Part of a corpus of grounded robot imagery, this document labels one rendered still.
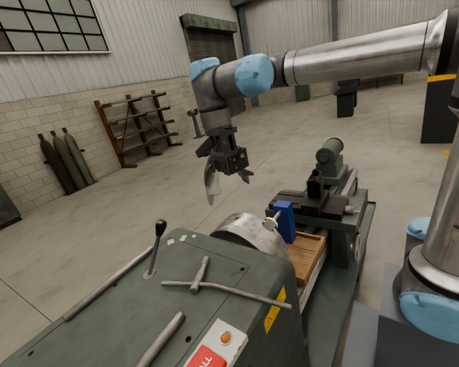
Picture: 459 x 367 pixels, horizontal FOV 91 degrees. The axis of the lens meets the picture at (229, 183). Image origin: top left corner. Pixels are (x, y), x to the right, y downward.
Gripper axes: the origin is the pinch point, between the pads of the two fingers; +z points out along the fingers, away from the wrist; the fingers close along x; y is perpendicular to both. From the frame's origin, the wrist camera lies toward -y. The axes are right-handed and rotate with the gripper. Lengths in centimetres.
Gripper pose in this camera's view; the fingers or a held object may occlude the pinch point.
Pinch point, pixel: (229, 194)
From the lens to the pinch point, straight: 67.7
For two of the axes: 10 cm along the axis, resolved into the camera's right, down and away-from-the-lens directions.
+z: 2.1, 8.9, 3.9
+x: 7.5, -4.1, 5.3
